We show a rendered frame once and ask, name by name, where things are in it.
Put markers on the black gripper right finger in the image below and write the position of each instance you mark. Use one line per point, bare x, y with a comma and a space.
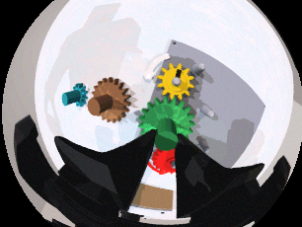
200, 179

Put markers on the yellow gear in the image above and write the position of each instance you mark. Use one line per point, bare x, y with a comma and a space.
167, 81

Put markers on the small teal gear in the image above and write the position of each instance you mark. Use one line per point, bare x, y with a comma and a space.
77, 95

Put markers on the green gear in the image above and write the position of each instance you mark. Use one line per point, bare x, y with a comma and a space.
170, 118

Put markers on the brown gear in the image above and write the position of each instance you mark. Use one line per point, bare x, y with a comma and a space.
109, 101

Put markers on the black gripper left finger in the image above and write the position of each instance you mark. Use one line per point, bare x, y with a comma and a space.
120, 170

